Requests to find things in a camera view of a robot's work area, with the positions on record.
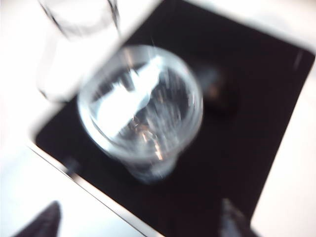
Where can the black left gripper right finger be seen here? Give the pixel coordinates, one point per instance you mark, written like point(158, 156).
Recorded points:
point(232, 222)

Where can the silver closed laptop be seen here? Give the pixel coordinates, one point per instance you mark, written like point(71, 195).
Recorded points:
point(49, 187)

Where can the small clear plastic labelled cup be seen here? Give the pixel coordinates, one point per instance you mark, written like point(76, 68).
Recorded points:
point(74, 37)

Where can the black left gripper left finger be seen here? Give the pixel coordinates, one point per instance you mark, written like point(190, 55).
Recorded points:
point(44, 222)

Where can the black mouse pad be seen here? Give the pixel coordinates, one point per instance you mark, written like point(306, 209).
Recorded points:
point(247, 148)

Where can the black computer mouse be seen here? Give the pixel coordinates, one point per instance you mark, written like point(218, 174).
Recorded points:
point(222, 96)

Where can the medium clear plastic logo cup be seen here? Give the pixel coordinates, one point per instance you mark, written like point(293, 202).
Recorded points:
point(140, 111)

